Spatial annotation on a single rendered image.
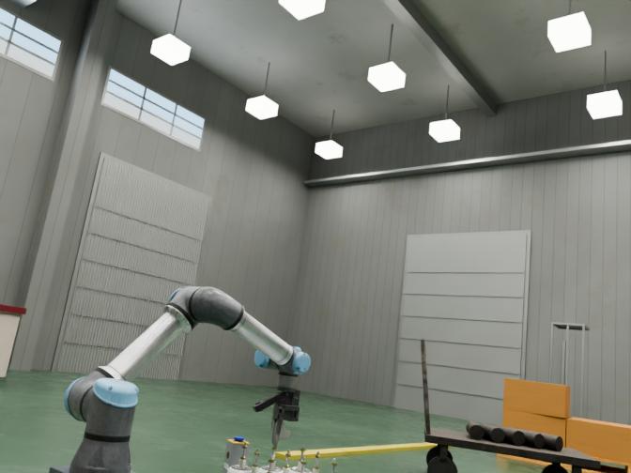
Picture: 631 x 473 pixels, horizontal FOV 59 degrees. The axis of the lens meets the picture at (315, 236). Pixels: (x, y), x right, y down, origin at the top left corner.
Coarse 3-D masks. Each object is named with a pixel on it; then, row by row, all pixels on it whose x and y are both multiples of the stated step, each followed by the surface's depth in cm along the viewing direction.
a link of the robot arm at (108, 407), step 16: (96, 384) 147; (112, 384) 147; (128, 384) 152; (96, 400) 145; (112, 400) 144; (128, 400) 146; (96, 416) 143; (112, 416) 143; (128, 416) 146; (96, 432) 142; (112, 432) 143; (128, 432) 146
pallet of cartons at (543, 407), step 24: (504, 384) 553; (528, 384) 543; (552, 384) 532; (504, 408) 547; (528, 408) 537; (552, 408) 527; (552, 432) 523; (576, 432) 516; (600, 432) 506; (624, 432) 497; (504, 456) 534; (600, 456) 501; (624, 456) 492
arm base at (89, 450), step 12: (84, 444) 143; (96, 444) 141; (108, 444) 142; (120, 444) 144; (84, 456) 140; (96, 456) 141; (108, 456) 141; (120, 456) 143; (72, 468) 140; (84, 468) 139; (96, 468) 139; (108, 468) 140; (120, 468) 142
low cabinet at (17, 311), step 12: (0, 312) 573; (12, 312) 578; (24, 312) 588; (0, 324) 572; (12, 324) 582; (0, 336) 572; (12, 336) 581; (0, 348) 571; (0, 360) 571; (0, 372) 571
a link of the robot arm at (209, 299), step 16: (208, 288) 176; (192, 304) 174; (208, 304) 172; (224, 304) 173; (240, 304) 179; (208, 320) 174; (224, 320) 173; (240, 320) 176; (240, 336) 181; (256, 336) 181; (272, 336) 186; (272, 352) 187; (288, 352) 190; (288, 368) 193; (304, 368) 193
